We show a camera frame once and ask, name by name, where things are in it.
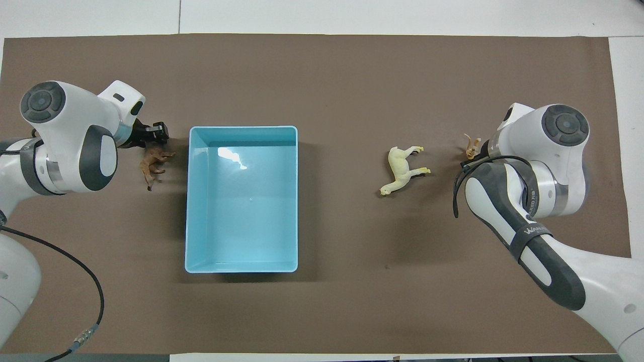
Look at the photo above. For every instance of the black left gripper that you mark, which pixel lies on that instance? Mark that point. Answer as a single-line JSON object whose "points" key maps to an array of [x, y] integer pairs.
{"points": [[138, 134]]}

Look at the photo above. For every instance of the orange tiger toy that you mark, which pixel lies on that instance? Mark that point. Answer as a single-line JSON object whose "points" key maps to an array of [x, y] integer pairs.
{"points": [[472, 147]]}

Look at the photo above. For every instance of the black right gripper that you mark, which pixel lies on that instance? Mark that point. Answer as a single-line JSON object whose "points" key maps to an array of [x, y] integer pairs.
{"points": [[485, 148]]}

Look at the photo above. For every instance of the brown table mat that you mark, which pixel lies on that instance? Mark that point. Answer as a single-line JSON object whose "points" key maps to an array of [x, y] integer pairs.
{"points": [[352, 281]]}

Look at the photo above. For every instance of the light blue storage box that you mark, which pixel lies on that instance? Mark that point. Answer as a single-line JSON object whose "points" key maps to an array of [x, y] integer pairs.
{"points": [[241, 201]]}

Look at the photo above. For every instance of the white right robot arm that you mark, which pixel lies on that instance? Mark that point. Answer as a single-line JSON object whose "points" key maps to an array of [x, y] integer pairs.
{"points": [[548, 171]]}

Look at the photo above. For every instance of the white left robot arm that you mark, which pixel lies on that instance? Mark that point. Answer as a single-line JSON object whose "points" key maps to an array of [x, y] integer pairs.
{"points": [[75, 115]]}

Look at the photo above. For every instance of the cream llama toy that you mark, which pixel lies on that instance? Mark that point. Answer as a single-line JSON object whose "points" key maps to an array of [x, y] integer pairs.
{"points": [[400, 171]]}

